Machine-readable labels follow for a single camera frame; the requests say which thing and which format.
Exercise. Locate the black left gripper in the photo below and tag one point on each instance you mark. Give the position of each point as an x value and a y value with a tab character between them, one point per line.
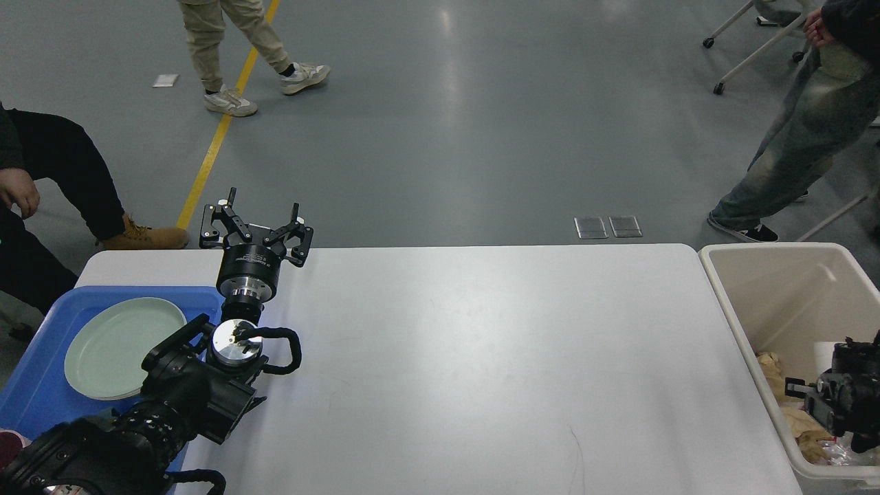
254	268

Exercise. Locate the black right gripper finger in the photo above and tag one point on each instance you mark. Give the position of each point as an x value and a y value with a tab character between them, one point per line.
797	388

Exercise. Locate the white paper cups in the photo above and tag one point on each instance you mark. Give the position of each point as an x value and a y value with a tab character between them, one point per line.
823	356

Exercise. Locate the brown paper ball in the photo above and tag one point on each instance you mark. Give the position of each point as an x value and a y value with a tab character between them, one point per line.
810	437

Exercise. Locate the green plate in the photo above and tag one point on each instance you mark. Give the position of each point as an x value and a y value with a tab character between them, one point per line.
104	360

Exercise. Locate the foil ball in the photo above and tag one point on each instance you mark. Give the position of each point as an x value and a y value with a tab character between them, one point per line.
838	452

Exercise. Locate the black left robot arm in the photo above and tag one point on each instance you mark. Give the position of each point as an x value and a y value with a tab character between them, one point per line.
198	380

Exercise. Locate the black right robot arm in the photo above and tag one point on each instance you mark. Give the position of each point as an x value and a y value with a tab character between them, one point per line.
845	398

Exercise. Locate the paper wad in bin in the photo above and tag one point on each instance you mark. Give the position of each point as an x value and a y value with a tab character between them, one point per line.
771	367

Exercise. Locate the beige plastic bin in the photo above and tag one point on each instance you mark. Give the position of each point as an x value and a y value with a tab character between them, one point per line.
783	297

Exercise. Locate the white floor tag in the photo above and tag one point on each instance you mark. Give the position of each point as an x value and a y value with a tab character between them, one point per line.
165	80

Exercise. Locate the clear floor plate right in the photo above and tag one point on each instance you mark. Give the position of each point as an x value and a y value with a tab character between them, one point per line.
625	226

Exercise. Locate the person in tan boots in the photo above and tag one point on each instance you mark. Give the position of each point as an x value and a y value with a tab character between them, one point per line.
37	146

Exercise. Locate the person in grey jeans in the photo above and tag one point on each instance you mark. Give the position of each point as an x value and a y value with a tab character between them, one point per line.
832	102

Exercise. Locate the pink mug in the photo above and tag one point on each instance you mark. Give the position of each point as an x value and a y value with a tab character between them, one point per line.
12	445

